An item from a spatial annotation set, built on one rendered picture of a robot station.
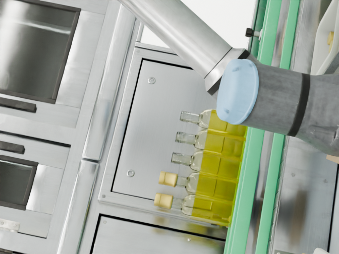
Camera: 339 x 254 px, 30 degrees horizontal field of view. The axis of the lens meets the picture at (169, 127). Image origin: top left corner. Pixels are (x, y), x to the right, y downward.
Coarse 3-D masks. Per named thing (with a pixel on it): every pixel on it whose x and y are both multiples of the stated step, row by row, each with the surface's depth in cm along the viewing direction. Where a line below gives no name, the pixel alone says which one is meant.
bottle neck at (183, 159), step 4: (176, 152) 163; (172, 156) 162; (176, 156) 162; (180, 156) 162; (184, 156) 162; (188, 156) 162; (172, 160) 162; (176, 160) 162; (180, 160) 162; (184, 160) 162; (188, 160) 162; (180, 164) 162; (184, 164) 162; (188, 164) 162
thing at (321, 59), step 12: (336, 0) 147; (336, 12) 152; (324, 24) 158; (336, 24) 139; (324, 36) 161; (336, 36) 138; (324, 48) 160; (336, 48) 139; (312, 60) 160; (324, 60) 159; (312, 72) 158
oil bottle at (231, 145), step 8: (200, 136) 163; (208, 136) 163; (216, 136) 163; (224, 136) 163; (232, 136) 163; (240, 136) 163; (200, 144) 162; (208, 144) 162; (216, 144) 162; (224, 144) 162; (232, 144) 162; (240, 144) 162; (216, 152) 162; (224, 152) 161; (232, 152) 161; (240, 152) 161
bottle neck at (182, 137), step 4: (180, 132) 164; (176, 136) 164; (180, 136) 164; (184, 136) 164; (188, 136) 164; (192, 136) 164; (176, 140) 164; (180, 140) 164; (184, 140) 164; (188, 140) 164; (192, 140) 164; (188, 144) 165; (192, 144) 164
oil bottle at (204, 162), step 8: (200, 152) 161; (208, 152) 161; (192, 160) 161; (200, 160) 160; (208, 160) 160; (216, 160) 160; (224, 160) 160; (232, 160) 160; (240, 160) 160; (192, 168) 161; (200, 168) 159; (208, 168) 160; (216, 168) 160; (224, 168) 160; (232, 168) 160; (240, 168) 160; (224, 176) 160; (232, 176) 159
